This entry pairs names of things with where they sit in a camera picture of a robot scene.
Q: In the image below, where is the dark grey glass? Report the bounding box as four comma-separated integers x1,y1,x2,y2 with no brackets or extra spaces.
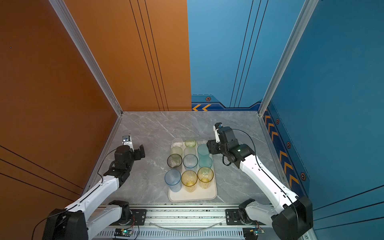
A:
167,154,183,172

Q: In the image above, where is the left green circuit board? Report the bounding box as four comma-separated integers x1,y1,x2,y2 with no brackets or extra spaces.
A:
113,228,134,239

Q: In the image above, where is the aluminium corner post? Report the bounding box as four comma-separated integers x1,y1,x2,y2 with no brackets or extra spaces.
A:
49,0,123,117
258,0,319,117

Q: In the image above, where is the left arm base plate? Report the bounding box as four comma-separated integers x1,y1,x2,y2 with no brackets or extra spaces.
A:
110,209,147,227

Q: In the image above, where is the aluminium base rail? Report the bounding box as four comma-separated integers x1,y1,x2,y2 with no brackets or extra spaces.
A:
94,204,279,240

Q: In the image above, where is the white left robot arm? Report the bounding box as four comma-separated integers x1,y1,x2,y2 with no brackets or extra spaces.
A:
42,145,146,240

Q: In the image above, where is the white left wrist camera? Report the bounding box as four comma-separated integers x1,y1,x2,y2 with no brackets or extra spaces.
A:
123,135,134,150

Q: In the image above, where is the right green circuit board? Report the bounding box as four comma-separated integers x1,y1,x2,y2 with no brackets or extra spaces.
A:
243,228,265,240

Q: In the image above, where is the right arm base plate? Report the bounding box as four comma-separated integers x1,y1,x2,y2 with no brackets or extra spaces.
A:
225,209,251,226

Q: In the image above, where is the aluminium corner post right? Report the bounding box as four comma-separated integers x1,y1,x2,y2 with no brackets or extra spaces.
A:
258,0,319,117

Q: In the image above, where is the cream plastic tray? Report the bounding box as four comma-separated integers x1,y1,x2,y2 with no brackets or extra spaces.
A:
167,140,218,202

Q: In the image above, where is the pale green frosted glass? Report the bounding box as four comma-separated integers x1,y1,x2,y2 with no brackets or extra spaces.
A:
170,146,183,156

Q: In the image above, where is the bright green glass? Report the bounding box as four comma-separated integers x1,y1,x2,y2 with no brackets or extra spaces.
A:
185,138,197,148

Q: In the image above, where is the clear ribbed glass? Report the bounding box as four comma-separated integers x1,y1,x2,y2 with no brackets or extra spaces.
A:
197,140,208,145

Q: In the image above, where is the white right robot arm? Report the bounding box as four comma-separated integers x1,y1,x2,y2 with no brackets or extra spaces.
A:
207,123,314,240

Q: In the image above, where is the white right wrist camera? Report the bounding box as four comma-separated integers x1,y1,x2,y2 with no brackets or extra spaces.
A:
213,122,223,143

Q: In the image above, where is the blue grey glass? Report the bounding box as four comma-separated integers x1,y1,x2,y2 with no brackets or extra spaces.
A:
165,169,182,193
183,154,199,172

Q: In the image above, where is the teal frosted glass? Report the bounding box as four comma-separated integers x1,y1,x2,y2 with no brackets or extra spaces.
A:
199,155,213,168
198,144,210,159

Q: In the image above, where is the amber glass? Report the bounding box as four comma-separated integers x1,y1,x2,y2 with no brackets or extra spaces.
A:
181,170,198,193
197,167,214,189

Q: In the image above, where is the aluminium corner post left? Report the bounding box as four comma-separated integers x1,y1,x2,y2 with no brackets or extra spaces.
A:
49,0,123,117

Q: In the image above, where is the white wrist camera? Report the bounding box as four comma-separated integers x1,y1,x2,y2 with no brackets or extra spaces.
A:
213,122,223,143
123,135,134,150

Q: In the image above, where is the green circuit board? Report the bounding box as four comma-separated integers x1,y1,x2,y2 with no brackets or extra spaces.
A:
113,228,134,239
243,228,265,240

